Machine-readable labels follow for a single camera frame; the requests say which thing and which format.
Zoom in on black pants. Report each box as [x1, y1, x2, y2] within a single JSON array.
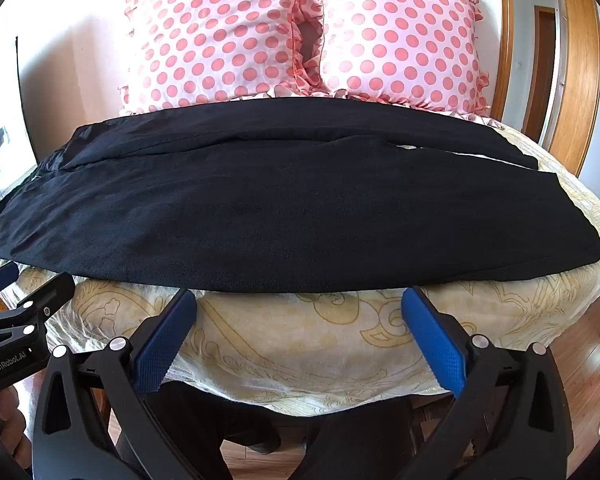
[[0, 96, 600, 294]]

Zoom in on wall-mounted television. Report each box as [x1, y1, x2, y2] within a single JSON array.
[[0, 35, 39, 213]]

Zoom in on wooden door frame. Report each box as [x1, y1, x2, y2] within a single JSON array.
[[495, 0, 517, 122]]

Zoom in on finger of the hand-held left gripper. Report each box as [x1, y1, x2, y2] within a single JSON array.
[[0, 272, 77, 356], [0, 263, 22, 302]]

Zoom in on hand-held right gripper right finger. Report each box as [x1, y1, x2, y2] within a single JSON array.
[[401, 286, 574, 480]]

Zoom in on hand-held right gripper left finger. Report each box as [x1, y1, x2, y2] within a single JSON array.
[[31, 287, 198, 480]]

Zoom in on wooden door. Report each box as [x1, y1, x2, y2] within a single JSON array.
[[547, 0, 600, 177]]

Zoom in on cream patterned bedspread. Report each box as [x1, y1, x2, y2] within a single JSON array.
[[0, 110, 600, 417]]

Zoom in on person's left hand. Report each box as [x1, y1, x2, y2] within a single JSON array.
[[0, 386, 32, 462]]

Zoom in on pink polka dot pillow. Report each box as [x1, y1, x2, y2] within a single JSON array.
[[117, 0, 327, 117], [292, 0, 492, 117]]

